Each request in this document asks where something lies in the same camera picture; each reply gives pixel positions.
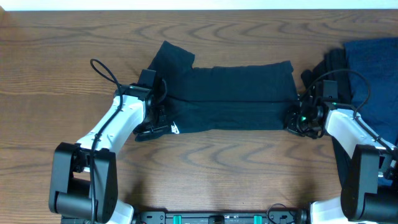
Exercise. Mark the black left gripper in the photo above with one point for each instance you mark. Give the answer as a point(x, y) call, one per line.
point(143, 130)

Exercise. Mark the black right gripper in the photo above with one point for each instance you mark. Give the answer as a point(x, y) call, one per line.
point(290, 124)

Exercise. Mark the dark teal t-shirt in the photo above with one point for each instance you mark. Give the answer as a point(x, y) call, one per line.
point(255, 97)

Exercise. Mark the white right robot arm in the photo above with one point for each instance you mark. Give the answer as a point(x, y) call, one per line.
point(368, 193)

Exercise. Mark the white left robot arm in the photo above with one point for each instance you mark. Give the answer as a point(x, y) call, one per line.
point(84, 181)

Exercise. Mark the blue garment in pile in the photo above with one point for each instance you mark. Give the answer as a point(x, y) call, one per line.
point(376, 60)

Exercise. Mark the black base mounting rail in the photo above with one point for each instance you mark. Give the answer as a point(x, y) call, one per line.
point(275, 216)

